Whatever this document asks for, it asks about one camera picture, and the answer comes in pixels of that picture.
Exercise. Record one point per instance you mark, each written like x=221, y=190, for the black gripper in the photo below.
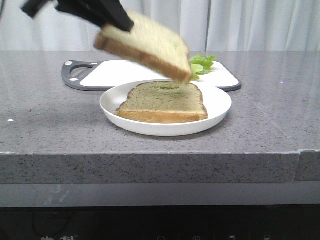
x=92, y=11

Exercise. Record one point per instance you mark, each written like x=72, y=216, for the toasted bread slice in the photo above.
x=150, y=44
x=164, y=102

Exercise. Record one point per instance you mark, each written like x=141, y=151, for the green lettuce leaf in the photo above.
x=201, y=65

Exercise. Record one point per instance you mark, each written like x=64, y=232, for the white cutting board grey rim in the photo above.
x=104, y=75

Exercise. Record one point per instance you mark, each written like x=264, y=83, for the white curtain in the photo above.
x=205, y=25

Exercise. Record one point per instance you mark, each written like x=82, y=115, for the white round plate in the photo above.
x=216, y=101

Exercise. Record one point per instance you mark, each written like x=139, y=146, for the black appliance front panel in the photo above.
x=248, y=222

